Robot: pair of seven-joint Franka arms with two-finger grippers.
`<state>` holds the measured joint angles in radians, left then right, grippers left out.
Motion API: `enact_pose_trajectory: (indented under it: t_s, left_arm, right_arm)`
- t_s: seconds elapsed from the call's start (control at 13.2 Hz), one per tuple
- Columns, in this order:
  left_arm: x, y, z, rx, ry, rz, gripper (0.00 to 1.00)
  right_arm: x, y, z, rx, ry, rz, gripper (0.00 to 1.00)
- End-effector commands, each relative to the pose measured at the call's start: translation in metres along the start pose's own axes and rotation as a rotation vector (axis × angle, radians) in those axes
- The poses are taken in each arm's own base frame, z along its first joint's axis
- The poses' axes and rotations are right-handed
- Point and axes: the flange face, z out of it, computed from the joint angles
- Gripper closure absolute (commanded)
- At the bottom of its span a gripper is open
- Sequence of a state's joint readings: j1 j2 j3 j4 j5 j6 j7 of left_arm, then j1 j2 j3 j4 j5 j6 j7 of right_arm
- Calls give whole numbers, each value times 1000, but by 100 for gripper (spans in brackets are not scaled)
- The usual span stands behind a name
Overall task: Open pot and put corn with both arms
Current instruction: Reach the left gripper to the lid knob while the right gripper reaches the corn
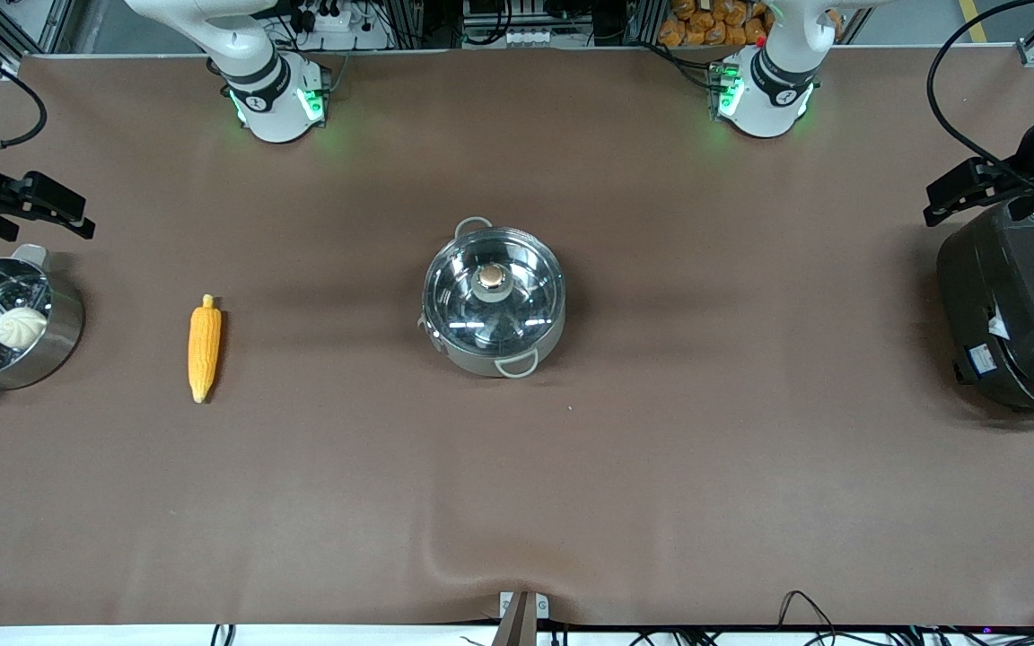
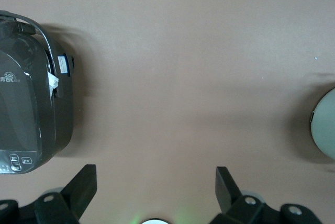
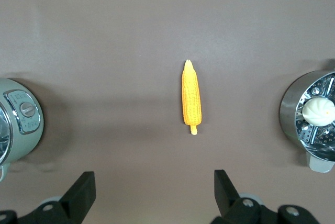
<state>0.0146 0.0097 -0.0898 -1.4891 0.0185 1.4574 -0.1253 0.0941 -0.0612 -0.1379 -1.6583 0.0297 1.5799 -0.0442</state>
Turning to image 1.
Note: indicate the white power strip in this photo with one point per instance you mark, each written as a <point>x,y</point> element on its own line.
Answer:
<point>328,16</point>

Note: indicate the white paper tag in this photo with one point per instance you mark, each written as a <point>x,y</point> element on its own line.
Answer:
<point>999,325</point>

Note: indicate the glass pot lid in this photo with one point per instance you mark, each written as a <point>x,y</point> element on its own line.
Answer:
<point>490,283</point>

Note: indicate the bag of orange snacks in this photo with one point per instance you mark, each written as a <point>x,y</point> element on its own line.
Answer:
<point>705,25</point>

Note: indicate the white steamed bun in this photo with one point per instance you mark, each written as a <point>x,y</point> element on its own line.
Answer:
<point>21,327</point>

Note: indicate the grey metal bracket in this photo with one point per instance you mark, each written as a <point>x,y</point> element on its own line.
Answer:
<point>524,610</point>

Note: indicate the black rice cooker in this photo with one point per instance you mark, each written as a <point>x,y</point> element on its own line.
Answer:
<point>1020,296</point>

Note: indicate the yellow corn cob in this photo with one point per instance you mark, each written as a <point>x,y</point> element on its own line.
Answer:
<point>204,345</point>

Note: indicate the grey steel pot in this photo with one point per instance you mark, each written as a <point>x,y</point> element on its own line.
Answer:
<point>481,363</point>

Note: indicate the brown table mat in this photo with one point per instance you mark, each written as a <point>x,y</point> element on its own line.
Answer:
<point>517,493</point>

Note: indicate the steel steamer pot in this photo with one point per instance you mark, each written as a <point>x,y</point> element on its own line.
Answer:
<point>59,332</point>

